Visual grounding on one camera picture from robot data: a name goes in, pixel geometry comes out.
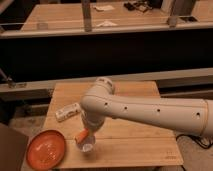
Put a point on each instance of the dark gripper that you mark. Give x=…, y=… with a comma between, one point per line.
x=92, y=128

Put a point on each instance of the orange pepper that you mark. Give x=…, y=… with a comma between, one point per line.
x=81, y=136

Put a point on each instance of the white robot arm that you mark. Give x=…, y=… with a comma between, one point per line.
x=193, y=116

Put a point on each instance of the white ceramic cup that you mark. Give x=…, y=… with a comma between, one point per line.
x=87, y=144

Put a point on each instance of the orange plate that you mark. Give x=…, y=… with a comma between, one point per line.
x=46, y=150

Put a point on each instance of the brown cardboard box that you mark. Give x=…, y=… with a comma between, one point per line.
x=12, y=148

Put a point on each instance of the crumpled white paper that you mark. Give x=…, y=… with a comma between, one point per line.
x=106, y=24

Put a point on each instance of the white paper sheet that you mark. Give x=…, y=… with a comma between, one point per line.
x=104, y=8

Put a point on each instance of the dark tool pile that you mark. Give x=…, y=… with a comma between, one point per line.
x=140, y=5

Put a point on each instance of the metal clamp bracket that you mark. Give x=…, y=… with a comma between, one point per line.
x=10, y=82

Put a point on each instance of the metal post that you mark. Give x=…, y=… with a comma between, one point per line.
x=86, y=15
x=181, y=9

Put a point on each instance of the metal post right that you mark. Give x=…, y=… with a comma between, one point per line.
x=181, y=9

